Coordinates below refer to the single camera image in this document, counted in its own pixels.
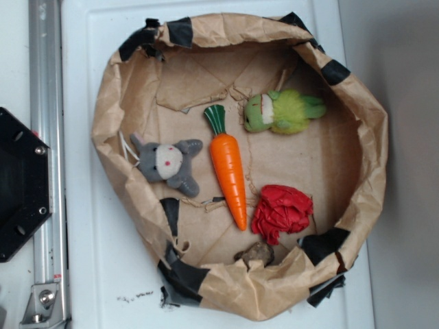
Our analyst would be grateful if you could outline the brown grey rock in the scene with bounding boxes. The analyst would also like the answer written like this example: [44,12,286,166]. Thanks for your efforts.
[234,241,274,268]

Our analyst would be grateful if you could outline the orange plastic toy carrot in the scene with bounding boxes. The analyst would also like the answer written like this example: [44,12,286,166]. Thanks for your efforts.
[204,104,247,231]

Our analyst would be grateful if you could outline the brown paper bag bin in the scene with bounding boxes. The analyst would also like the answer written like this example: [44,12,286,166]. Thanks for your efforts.
[91,13,388,321]

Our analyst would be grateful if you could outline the grey plush donkey toy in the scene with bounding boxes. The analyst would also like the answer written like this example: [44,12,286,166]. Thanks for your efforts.
[130,133,203,197]

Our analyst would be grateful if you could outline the red crumpled paper ball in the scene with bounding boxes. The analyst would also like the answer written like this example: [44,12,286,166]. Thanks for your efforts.
[251,184,313,245]

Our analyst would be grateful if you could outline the green plush toy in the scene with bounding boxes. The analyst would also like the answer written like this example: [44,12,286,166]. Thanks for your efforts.
[244,89,327,134]

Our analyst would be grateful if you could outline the white tray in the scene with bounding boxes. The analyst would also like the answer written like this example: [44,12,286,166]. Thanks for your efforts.
[61,1,375,328]

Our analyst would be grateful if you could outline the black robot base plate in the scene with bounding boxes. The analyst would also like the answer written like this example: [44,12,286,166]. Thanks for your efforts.
[1,108,51,263]

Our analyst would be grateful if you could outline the metal corner bracket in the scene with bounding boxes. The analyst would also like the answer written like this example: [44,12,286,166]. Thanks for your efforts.
[19,282,65,328]

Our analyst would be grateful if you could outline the aluminium extrusion rail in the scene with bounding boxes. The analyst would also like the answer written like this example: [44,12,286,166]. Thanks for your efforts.
[29,1,71,328]

